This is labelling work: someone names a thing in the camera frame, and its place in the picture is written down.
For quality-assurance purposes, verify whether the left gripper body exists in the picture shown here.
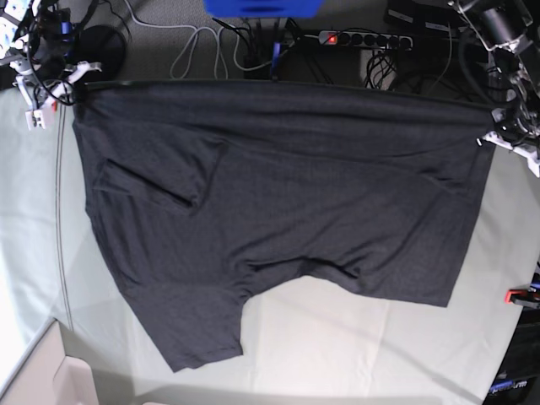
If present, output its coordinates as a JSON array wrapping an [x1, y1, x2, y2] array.
[[491, 100, 539, 139]]

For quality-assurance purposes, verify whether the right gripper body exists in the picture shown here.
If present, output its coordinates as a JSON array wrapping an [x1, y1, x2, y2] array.
[[8, 8, 78, 84]]

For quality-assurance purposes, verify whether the black t-shirt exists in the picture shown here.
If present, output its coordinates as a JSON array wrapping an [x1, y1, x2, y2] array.
[[73, 80, 494, 371]]

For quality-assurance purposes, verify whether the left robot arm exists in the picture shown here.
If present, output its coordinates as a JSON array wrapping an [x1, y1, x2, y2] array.
[[448, 1, 539, 147]]

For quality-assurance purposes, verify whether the black round bag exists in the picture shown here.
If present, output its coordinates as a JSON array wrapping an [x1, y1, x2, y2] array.
[[77, 25, 127, 83]]

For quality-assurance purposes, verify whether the blue plastic box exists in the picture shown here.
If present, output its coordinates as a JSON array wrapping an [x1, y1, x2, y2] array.
[[203, 0, 323, 18]]

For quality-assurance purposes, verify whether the red black clamp right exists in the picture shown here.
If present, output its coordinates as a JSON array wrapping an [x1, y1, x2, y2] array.
[[505, 289, 539, 310]]

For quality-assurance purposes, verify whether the black power strip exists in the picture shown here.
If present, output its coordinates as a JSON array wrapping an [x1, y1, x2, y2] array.
[[318, 30, 414, 51]]

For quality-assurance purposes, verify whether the light green table cloth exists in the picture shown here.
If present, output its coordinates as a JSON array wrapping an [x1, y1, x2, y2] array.
[[1, 89, 539, 404]]

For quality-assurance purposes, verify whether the white cable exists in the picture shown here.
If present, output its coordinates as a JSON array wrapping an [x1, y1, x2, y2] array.
[[126, 0, 275, 79]]

